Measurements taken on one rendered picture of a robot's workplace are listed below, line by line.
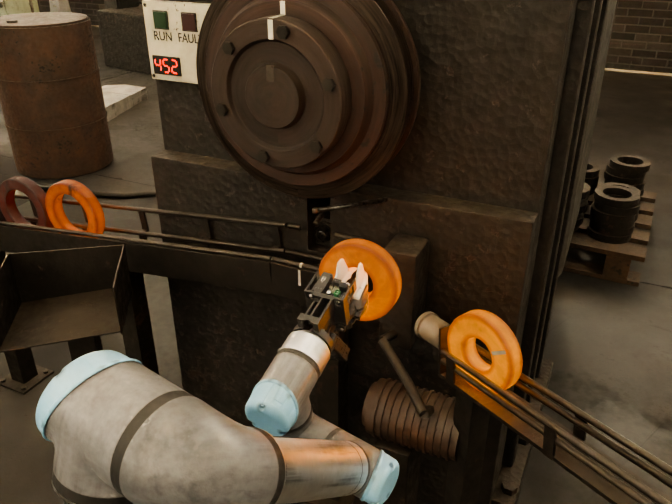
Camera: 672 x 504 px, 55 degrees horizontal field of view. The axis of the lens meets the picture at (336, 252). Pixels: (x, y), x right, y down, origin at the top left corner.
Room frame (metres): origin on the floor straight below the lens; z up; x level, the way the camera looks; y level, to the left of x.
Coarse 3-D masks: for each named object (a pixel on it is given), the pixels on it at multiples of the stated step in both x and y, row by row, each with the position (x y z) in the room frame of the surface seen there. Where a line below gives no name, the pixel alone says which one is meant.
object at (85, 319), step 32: (32, 256) 1.33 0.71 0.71; (64, 256) 1.34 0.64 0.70; (96, 256) 1.36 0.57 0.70; (0, 288) 1.22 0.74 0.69; (32, 288) 1.33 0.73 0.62; (64, 288) 1.34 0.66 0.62; (96, 288) 1.35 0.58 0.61; (128, 288) 1.33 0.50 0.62; (0, 320) 1.18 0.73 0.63; (32, 320) 1.24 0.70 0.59; (64, 320) 1.23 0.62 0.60; (96, 320) 1.22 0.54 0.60; (0, 352) 1.13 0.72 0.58
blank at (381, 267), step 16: (352, 240) 1.04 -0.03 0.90; (336, 256) 1.03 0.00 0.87; (352, 256) 1.01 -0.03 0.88; (368, 256) 1.00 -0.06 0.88; (384, 256) 1.00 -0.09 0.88; (320, 272) 1.04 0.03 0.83; (368, 272) 1.00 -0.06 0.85; (384, 272) 0.99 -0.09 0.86; (384, 288) 0.99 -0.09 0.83; (400, 288) 1.00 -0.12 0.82; (368, 304) 1.00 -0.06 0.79; (384, 304) 0.98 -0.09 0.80; (368, 320) 1.00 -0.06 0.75
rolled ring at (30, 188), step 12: (12, 180) 1.68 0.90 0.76; (24, 180) 1.68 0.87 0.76; (0, 192) 1.71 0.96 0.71; (12, 192) 1.71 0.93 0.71; (24, 192) 1.66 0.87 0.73; (36, 192) 1.66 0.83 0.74; (0, 204) 1.71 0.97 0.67; (12, 204) 1.72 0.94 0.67; (36, 204) 1.65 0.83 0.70; (12, 216) 1.70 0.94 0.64
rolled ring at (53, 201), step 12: (72, 180) 1.63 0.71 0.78; (48, 192) 1.63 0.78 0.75; (60, 192) 1.61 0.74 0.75; (72, 192) 1.59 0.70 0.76; (84, 192) 1.59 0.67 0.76; (48, 204) 1.64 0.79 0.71; (60, 204) 1.65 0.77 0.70; (84, 204) 1.58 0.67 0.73; (96, 204) 1.59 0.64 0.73; (48, 216) 1.64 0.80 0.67; (60, 216) 1.64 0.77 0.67; (96, 216) 1.57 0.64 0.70; (72, 228) 1.63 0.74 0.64; (96, 228) 1.57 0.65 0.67
